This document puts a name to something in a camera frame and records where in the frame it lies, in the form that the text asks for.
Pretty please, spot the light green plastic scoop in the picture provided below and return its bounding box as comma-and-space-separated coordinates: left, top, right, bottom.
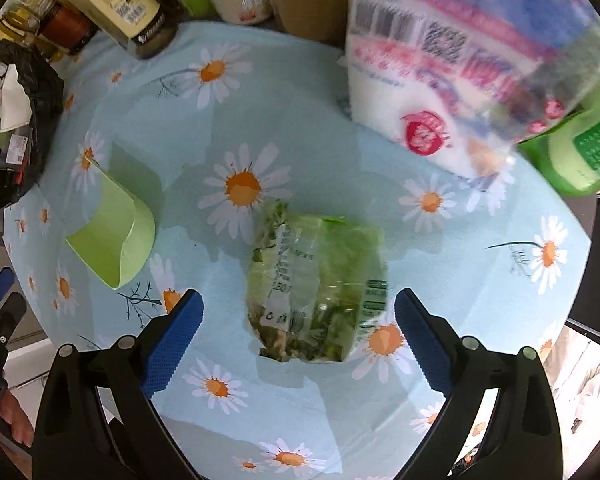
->
64, 141, 157, 291

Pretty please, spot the dark sauce bottle cream label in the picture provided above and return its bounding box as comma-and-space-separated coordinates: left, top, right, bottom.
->
55, 0, 179, 61

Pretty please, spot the yellow oil bottle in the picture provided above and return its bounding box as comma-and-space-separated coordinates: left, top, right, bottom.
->
0, 0, 47, 47

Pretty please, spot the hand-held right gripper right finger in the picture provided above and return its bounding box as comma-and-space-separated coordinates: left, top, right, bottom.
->
394, 287, 563, 480

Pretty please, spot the green package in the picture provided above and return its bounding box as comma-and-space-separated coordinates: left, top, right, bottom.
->
516, 80, 600, 197

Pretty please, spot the white sugar bag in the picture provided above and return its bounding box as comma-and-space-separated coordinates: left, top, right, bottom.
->
344, 0, 600, 179

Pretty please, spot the clear packet with barcode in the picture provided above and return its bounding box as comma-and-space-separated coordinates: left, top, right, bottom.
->
1, 127, 35, 171

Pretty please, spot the brown liquid container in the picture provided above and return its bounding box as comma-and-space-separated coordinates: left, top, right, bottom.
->
257, 0, 354, 44

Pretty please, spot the crumpled white tissue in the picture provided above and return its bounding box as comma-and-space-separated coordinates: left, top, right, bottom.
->
0, 64, 34, 137

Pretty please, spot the white quilted clothing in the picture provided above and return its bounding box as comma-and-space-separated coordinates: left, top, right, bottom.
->
542, 320, 600, 463

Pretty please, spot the floral light blue tablecloth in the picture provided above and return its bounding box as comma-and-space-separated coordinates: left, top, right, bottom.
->
2, 20, 594, 480

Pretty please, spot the black bag lined trash bin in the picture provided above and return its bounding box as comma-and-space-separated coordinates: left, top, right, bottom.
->
0, 41, 65, 217

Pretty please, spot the green plastic wrapper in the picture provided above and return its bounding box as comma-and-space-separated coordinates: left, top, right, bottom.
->
245, 199, 389, 365

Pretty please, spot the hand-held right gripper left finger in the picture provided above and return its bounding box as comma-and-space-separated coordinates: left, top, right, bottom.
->
32, 289, 205, 480

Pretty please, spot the person's left hand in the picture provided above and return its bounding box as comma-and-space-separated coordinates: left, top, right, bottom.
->
0, 391, 35, 449

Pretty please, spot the red brown jar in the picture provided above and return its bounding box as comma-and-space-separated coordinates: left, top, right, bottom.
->
34, 2, 99, 57

